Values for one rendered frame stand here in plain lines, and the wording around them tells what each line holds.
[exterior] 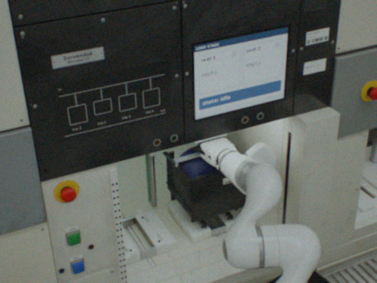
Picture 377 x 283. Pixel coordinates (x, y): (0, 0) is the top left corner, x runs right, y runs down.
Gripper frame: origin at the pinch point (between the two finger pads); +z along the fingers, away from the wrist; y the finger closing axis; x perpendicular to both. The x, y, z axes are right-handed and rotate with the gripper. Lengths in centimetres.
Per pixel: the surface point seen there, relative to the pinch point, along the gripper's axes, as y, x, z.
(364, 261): 46, -45, -35
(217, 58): -12, 42, -30
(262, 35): 2, 46, -30
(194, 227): -7.6, -31.2, -6.3
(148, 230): -22.7, -31.2, -0.4
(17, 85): -63, 45, -30
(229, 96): -7.9, 30.1, -30.3
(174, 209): -9.5, -31.1, 7.2
